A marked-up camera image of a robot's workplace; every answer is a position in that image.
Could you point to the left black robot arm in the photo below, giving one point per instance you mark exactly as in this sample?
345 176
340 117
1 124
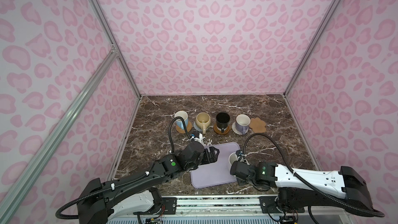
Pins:
99 198

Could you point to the black mug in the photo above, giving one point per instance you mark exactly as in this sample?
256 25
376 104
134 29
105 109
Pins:
222 120

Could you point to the left rear aluminium post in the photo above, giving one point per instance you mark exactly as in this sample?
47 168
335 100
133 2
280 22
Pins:
112 41

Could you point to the beige tan mug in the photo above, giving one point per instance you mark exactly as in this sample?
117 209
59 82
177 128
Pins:
203 121

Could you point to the aluminium corner frame post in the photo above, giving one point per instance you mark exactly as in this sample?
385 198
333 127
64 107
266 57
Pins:
324 23

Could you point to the lavender rectangular tray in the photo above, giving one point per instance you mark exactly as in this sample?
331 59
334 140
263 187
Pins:
217 173

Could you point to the multicolour zigzag woven coaster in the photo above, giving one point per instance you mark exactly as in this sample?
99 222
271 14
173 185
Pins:
235 130

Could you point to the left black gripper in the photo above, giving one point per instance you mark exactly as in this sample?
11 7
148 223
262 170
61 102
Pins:
214 156

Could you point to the brown round wooden coaster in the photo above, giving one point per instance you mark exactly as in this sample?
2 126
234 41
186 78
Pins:
221 131

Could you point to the light blue woven coaster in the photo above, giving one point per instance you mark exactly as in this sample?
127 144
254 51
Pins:
196 127

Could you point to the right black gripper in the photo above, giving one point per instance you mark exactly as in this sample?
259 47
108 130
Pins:
238 180

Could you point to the light blue mug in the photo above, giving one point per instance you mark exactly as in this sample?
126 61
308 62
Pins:
182 119

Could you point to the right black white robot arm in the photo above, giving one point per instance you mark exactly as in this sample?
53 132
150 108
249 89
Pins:
299 188

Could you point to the white cream mug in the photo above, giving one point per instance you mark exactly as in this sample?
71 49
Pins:
232 158

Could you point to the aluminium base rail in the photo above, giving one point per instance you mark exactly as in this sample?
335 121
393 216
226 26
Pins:
233 209

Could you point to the left diagonal aluminium beam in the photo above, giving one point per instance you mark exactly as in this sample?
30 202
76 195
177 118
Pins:
35 167

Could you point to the white mug grey handle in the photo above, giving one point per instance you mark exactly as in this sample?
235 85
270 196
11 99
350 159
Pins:
242 123

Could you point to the cork flower-shaped coaster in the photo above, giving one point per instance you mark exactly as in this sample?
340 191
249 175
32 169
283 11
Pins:
257 125

